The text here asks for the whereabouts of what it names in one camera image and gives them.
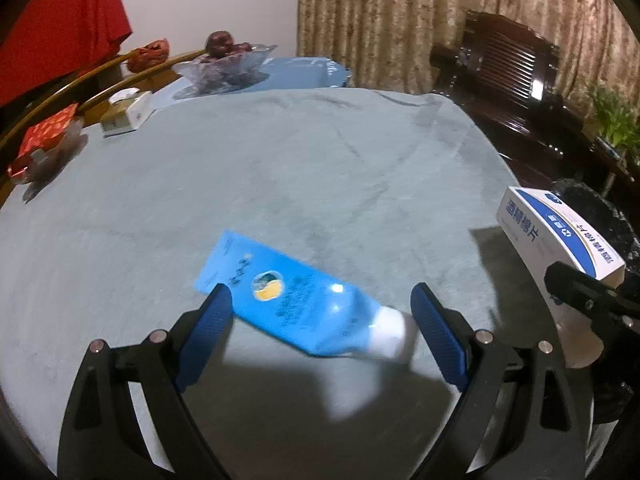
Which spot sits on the green potted plant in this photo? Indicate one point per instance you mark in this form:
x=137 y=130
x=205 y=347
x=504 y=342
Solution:
x=617 y=115

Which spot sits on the black trash bin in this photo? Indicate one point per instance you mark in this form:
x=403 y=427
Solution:
x=600 y=215

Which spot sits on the white and blue cardboard box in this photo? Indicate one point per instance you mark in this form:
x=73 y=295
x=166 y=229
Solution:
x=550 y=240

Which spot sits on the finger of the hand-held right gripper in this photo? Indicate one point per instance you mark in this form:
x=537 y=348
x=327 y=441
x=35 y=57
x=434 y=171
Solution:
x=622 y=375
x=575 y=285

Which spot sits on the beige patterned curtain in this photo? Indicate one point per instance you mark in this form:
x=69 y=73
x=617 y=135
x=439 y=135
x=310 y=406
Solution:
x=400 y=20

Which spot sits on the yellow wooden furniture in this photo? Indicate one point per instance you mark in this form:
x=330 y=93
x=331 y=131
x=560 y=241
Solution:
x=60 y=90

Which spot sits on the red crinkled packet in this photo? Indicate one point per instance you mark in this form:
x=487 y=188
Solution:
x=147 y=55

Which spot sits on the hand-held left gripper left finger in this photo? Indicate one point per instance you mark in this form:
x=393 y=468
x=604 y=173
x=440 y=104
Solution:
x=207 y=332

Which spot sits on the blue printed plastic bag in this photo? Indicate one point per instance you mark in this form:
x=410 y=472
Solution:
x=300 y=72

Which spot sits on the clear glass bowl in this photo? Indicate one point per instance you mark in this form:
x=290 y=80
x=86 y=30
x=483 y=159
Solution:
x=225 y=72

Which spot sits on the dark wooden side table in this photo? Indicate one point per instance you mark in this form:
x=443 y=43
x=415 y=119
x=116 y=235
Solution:
x=605 y=170

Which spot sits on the dark wooden armchair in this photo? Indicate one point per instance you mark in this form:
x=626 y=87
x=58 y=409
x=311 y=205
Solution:
x=505 y=80

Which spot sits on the blue tube with white cap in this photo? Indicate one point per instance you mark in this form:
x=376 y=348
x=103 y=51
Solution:
x=295 y=300

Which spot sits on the red cloth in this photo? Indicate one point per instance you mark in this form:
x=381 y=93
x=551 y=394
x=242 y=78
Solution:
x=55 y=25

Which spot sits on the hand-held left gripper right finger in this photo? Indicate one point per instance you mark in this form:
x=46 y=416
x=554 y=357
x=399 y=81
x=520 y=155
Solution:
x=440 y=332

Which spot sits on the pile of red dates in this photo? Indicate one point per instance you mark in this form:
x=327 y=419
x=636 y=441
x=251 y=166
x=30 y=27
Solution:
x=220 y=44

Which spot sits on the blue and white plant pot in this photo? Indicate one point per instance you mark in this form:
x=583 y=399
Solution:
x=614 y=149

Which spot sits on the small white box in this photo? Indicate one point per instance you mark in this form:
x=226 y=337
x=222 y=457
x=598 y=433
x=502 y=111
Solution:
x=127 y=115

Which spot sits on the red patterned packet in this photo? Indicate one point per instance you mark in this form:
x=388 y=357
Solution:
x=47 y=132

